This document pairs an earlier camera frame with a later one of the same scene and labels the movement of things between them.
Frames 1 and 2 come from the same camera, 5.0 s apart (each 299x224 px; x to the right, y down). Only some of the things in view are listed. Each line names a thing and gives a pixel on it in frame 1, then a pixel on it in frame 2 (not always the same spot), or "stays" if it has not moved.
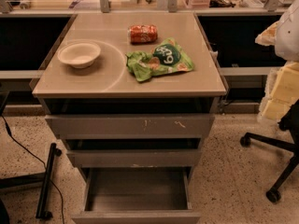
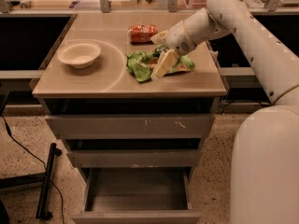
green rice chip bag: x=164 y=58 stays
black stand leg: x=42 y=213 stays
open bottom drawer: x=136 y=195 stays
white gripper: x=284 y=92 → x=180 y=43
